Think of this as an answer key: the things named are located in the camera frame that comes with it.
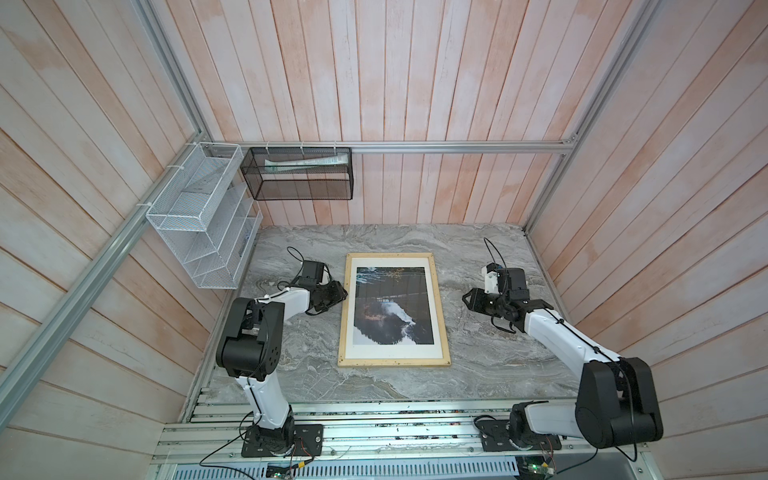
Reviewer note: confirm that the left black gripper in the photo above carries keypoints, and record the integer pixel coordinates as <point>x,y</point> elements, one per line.
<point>338,295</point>

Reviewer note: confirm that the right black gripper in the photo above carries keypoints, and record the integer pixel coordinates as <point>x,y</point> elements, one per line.
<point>474,300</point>

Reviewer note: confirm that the white passe-partout mat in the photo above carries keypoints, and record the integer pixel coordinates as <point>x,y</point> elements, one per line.
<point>393,351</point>

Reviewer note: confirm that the waterfall photo print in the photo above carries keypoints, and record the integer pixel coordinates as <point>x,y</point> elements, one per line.
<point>391,307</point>

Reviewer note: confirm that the wooden picture frame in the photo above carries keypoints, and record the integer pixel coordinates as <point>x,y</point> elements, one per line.
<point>345,312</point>

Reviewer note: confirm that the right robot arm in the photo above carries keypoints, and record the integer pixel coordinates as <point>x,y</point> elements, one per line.
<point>616,402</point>

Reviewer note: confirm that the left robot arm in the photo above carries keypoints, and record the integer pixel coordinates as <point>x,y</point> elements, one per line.
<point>249,350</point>

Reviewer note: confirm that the paper in black basket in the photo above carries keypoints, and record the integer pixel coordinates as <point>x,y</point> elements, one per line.
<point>320,164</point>

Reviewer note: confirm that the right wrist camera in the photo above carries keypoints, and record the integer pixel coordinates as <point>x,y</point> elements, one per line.
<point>491,275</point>

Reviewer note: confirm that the black wire mesh basket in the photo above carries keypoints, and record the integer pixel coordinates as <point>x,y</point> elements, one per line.
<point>300,186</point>

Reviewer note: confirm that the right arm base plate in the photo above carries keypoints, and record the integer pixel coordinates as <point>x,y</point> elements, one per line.
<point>499,436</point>

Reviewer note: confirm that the white wire mesh shelf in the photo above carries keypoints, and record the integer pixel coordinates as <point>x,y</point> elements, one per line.
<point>205,216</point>

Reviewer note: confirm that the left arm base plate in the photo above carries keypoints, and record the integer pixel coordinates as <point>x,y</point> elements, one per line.
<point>299,440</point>

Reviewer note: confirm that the aluminium rail platform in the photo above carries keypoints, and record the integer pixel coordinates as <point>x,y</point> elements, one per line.
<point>390,440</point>

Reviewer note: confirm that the aluminium frame profile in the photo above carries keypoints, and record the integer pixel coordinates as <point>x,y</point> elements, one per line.
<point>91,118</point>

